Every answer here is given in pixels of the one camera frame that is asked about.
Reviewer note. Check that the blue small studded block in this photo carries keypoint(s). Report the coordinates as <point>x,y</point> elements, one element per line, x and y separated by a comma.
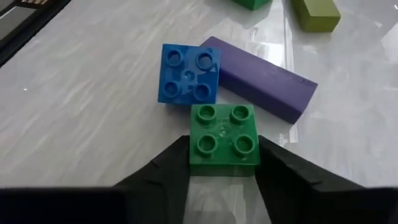
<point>186,74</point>

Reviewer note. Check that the purple long block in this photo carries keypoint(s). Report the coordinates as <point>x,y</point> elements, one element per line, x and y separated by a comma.
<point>264,81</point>

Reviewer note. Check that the olive green long block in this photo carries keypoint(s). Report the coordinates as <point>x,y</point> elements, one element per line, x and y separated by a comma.
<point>315,15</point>

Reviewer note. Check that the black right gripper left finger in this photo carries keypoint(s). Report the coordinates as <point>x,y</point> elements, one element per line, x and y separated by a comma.
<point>161,193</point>

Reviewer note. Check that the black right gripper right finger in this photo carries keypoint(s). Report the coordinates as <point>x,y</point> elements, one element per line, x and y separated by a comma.
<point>295,196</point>

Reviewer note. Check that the green bin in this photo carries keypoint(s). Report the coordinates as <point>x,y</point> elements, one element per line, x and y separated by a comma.
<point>224,149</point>

